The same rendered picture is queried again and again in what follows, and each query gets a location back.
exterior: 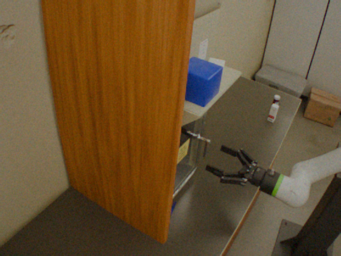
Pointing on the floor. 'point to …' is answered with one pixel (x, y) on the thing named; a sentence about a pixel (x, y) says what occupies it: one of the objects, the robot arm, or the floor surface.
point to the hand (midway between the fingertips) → (216, 157)
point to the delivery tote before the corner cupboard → (281, 80)
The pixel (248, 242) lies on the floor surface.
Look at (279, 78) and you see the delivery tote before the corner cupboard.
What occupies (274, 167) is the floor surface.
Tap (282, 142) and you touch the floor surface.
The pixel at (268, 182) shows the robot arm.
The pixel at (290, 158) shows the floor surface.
